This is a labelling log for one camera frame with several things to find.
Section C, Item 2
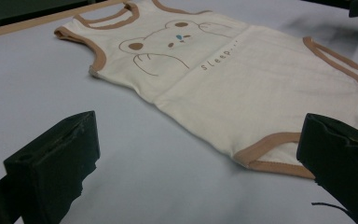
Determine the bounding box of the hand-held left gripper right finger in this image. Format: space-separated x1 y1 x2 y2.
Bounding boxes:
296 113 358 224

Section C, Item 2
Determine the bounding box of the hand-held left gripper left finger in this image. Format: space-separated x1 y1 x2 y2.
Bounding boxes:
3 110 101 224

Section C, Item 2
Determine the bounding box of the cream baby bodysuit brown trim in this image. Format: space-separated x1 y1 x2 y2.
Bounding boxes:
54 0 358 180

